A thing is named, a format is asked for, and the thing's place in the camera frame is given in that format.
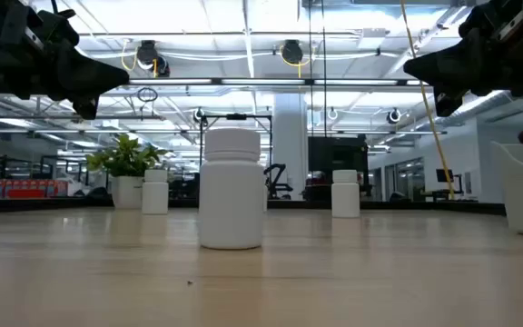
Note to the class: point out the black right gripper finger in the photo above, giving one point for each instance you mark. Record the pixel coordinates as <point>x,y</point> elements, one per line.
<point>452,68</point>

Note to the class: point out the silver ventilation duct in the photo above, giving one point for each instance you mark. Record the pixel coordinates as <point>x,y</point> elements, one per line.
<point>484,105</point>

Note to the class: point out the green plant in white pot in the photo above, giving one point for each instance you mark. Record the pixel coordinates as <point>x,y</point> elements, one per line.
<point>125,159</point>

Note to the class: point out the small black desk monitor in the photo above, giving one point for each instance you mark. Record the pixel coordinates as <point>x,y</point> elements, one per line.
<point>444,175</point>

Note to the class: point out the long ceiling light strip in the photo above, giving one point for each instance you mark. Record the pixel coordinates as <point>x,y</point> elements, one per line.
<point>261,82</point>

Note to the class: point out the background black robot arm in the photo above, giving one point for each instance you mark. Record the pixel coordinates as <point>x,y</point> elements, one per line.
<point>274,169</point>

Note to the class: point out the red printed box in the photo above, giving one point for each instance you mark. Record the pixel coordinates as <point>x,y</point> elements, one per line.
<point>30,188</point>

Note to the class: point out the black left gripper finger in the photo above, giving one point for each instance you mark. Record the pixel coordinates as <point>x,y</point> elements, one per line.
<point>84,77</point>

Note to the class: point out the black monitor on stand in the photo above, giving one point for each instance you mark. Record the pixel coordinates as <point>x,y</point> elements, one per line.
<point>338,154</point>

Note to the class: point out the white building column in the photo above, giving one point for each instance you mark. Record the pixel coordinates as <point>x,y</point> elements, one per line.
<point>289,136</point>

